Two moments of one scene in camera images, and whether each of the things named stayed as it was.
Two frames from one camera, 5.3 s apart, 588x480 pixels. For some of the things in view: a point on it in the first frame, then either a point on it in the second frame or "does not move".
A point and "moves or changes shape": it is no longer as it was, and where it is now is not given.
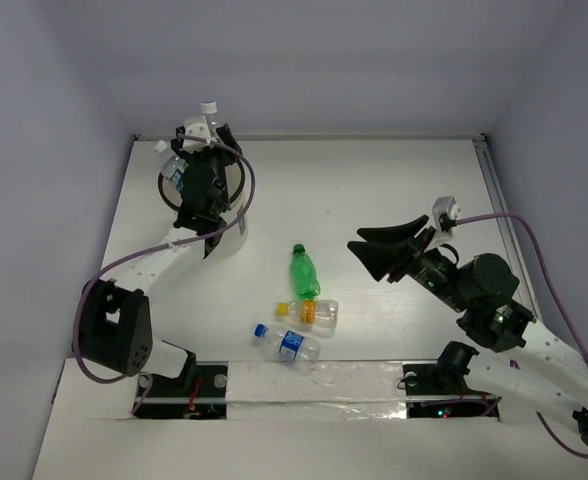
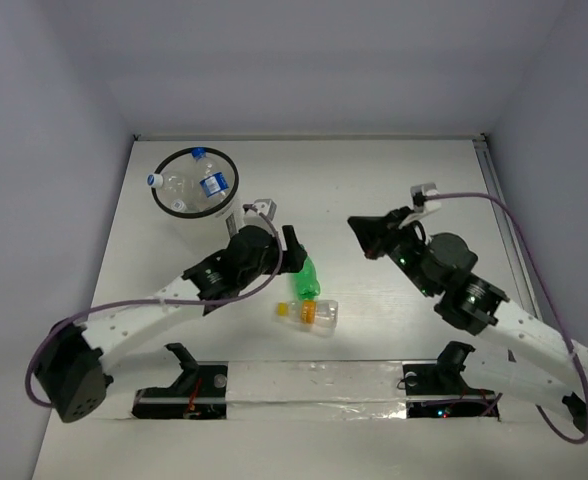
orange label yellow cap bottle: x=321 y=313 does not move
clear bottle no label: x=172 y=164 -> x=178 y=186
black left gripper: x=224 y=138 -> x=288 y=251
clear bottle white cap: x=209 y=109 moves or changes shape
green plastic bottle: x=303 y=273 does not move
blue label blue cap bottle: x=289 y=344 moves or changes shape
